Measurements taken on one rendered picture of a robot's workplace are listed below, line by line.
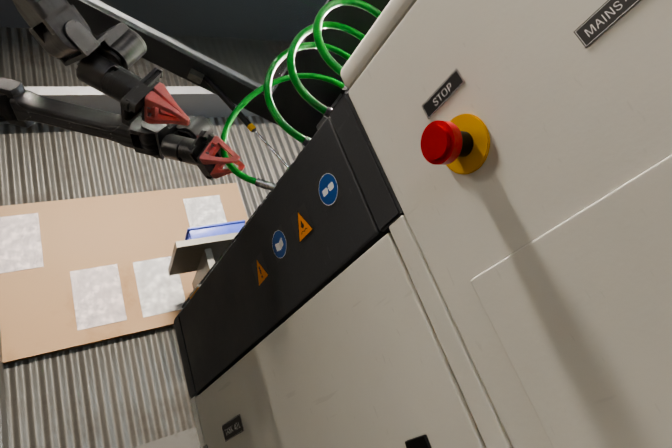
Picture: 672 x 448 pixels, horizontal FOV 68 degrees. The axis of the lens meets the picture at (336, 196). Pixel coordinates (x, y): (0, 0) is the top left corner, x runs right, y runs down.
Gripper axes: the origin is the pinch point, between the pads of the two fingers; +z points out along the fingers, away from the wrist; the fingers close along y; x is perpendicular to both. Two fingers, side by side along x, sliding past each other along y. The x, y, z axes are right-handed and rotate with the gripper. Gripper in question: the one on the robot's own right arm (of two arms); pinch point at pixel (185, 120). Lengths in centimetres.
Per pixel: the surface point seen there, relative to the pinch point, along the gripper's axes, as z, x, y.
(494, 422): 50, -33, -35
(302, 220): 27.2, -18.0, -17.5
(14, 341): -60, 175, -23
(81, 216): -77, 179, 41
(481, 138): 37, -45, -19
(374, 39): 24.9, -39.6, -7.3
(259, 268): 24.9, -4.6, -19.9
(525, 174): 41, -46, -21
